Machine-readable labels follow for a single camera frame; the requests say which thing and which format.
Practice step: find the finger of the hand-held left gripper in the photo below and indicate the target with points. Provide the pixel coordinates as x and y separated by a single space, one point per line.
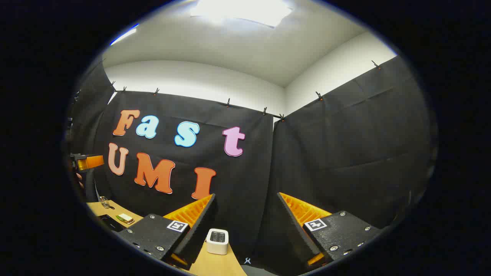
90 162

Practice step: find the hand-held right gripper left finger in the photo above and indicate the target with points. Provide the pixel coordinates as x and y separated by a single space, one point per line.
199 234

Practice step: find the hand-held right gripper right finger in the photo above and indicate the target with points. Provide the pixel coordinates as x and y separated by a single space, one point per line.
295 234

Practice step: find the black induction cooktop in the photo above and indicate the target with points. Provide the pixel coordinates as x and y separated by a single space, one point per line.
109 222

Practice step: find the white toaster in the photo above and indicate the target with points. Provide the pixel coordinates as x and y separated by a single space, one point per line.
217 242

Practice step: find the small glass container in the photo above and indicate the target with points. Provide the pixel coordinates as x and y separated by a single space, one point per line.
104 201

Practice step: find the sandwich on white plate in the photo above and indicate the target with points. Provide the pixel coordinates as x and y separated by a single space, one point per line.
125 218

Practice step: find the small ceiling light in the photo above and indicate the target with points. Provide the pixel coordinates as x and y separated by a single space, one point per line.
123 35

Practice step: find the large ceiling light panel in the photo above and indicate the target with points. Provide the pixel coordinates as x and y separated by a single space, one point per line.
241 11

